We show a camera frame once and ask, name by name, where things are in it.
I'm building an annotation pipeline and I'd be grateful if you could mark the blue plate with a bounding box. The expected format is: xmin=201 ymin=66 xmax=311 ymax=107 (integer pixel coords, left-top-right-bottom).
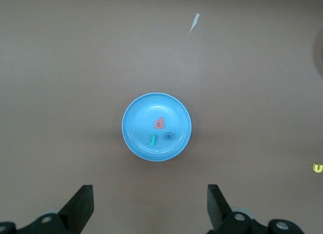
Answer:
xmin=121 ymin=92 xmax=192 ymax=162

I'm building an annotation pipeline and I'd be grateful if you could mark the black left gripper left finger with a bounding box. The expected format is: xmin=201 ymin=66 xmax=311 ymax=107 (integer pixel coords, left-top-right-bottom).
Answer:
xmin=0 ymin=184 xmax=95 ymax=234

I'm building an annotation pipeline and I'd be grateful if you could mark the white tape scrap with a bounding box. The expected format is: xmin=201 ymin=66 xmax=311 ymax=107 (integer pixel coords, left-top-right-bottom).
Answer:
xmin=189 ymin=13 xmax=200 ymax=33

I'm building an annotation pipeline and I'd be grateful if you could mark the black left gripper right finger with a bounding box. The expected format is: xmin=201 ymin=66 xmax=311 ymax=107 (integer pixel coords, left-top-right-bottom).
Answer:
xmin=205 ymin=184 xmax=304 ymax=234

